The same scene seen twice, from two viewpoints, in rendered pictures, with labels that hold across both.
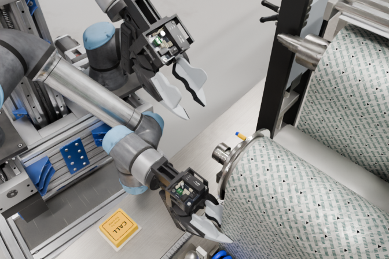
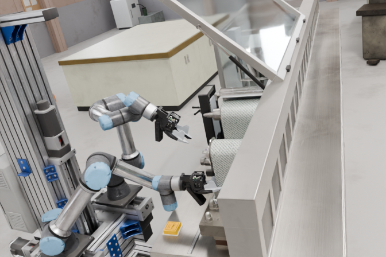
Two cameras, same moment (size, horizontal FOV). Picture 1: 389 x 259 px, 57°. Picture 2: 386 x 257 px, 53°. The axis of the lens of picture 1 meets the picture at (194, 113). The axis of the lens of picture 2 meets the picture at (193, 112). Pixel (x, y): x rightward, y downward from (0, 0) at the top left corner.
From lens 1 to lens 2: 1.34 m
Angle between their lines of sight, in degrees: 30
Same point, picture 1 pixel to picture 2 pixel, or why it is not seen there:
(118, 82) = (127, 190)
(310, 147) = not seen: hidden behind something
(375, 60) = (236, 104)
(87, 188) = not seen: outside the picture
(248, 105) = (203, 167)
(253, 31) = (179, 164)
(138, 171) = (174, 183)
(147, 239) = (188, 226)
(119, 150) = (162, 181)
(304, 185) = (233, 141)
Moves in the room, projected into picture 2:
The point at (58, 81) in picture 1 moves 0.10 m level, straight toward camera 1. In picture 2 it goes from (122, 168) to (135, 172)
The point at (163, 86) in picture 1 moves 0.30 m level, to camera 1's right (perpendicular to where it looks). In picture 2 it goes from (177, 133) to (232, 113)
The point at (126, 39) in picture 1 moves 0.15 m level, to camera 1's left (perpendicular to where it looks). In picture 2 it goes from (157, 125) to (127, 136)
